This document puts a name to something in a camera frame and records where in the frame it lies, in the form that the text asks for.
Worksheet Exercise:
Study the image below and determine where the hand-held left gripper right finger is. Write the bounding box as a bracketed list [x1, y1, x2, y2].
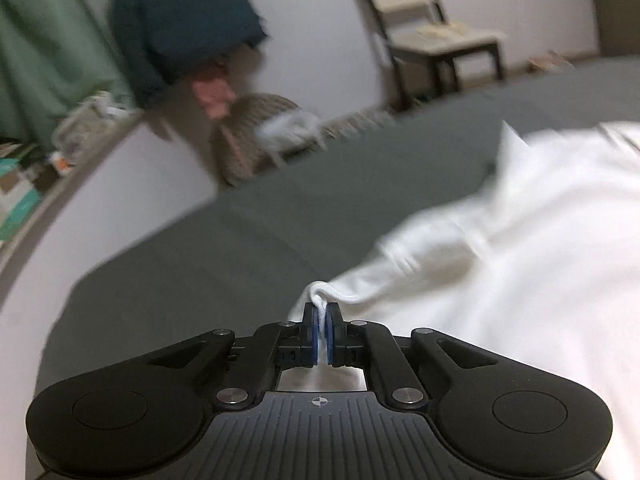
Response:
[325, 303, 501, 411]

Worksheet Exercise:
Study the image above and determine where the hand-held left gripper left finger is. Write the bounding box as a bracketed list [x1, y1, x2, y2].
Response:
[145, 303, 321, 409]

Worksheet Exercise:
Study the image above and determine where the white garment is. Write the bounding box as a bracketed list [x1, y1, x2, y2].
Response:
[280, 120, 640, 480]

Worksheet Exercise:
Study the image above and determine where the white cloth in basket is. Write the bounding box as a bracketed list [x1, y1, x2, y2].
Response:
[256, 109, 327, 157]

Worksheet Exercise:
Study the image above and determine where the woven wicker basket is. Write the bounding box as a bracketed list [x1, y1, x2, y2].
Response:
[210, 93, 327, 189]

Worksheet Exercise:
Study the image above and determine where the pink hanging item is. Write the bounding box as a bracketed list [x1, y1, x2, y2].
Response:
[192, 67, 239, 121]

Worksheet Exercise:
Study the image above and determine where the shelf clutter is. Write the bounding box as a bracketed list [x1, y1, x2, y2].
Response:
[0, 90, 142, 243]

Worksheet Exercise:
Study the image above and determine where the dark teal hanging coat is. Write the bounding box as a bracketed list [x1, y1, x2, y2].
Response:
[106, 0, 269, 109]

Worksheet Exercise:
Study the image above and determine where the green curtain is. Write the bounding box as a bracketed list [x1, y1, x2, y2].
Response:
[0, 0, 135, 145]

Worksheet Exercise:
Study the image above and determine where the beige door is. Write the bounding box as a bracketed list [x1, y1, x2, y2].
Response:
[586, 0, 640, 59]

